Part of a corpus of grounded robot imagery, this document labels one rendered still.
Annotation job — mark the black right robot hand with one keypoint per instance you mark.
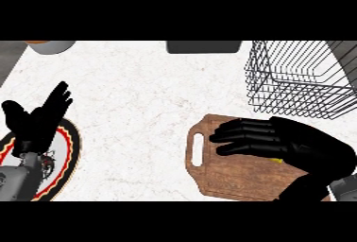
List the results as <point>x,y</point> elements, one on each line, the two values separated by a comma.
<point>297,141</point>

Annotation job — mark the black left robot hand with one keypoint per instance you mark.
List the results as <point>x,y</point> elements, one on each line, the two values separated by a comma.
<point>45,121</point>

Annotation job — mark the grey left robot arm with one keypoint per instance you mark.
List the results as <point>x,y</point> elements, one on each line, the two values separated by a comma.
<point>17,178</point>

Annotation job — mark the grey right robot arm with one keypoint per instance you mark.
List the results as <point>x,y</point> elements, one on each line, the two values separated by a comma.
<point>344,189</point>

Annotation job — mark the yellow lemon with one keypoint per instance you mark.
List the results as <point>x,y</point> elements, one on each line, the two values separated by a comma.
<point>276,160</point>

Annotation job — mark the brown wooden cutting board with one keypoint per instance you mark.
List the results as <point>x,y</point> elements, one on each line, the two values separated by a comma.
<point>235,170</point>

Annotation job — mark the round patterned plate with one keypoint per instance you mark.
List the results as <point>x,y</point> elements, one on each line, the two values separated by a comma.
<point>58,157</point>

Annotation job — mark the grey pot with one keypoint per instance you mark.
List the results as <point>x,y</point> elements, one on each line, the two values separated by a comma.
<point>51,46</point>

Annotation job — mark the dark grey rectangular appliance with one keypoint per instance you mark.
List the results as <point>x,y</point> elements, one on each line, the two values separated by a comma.
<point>204,46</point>

